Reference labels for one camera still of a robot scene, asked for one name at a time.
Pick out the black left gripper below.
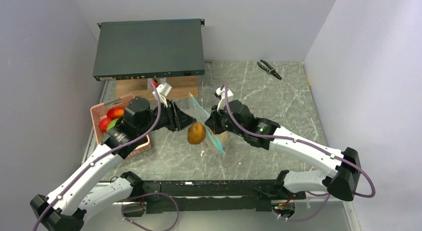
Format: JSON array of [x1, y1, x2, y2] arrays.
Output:
[[137, 99, 196, 135]]

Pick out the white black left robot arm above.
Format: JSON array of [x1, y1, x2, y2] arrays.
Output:
[[30, 98, 197, 231]]

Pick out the yellow lemon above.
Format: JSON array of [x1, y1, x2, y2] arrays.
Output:
[[213, 131, 230, 148]]

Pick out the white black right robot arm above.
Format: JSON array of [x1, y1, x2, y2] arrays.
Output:
[[205, 100, 362, 202]]

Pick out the brown kiwi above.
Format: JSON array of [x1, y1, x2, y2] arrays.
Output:
[[187, 122, 206, 145]]

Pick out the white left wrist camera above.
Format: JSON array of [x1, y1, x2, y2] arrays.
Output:
[[149, 80, 172, 107]]

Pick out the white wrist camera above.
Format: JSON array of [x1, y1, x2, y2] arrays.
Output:
[[215, 87, 233, 112], [149, 80, 172, 107]]

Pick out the pink plastic perforated basket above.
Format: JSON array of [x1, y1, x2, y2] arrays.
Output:
[[90, 94, 152, 158]]

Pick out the wooden block stand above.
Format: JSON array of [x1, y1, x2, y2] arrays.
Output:
[[115, 76, 199, 101]]

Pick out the clear zip top bag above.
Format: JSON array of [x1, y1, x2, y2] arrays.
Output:
[[188, 92, 231, 155]]

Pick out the black pliers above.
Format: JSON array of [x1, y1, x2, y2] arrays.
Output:
[[257, 60, 282, 80]]

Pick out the red strawberry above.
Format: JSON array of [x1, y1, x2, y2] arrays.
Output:
[[98, 117, 112, 132]]

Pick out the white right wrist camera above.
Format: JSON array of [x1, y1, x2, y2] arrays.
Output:
[[215, 87, 233, 112]]

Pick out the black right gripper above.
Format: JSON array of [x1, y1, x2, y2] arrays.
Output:
[[205, 103, 245, 137]]

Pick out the red orange mango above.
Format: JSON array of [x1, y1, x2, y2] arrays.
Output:
[[106, 107, 125, 119]]

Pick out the light green cabbage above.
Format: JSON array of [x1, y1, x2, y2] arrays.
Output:
[[106, 118, 118, 132]]

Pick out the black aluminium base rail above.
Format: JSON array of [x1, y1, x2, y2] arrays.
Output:
[[123, 180, 306, 214]]

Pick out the dark green rack server box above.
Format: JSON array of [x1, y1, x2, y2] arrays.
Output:
[[93, 18, 205, 81]]

